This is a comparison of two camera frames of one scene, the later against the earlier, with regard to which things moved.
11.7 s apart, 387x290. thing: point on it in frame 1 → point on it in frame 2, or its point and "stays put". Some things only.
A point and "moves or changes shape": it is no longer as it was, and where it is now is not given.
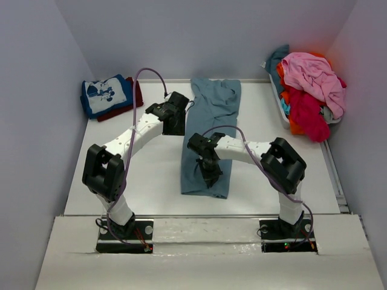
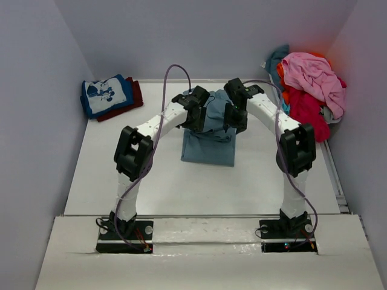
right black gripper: (210, 177) → (242, 125)
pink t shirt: (314, 75) stays put
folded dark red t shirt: (138, 100) stays put
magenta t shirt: (306, 113) stays put
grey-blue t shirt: (213, 107) moves or changes shape
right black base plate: (279, 237) stays put
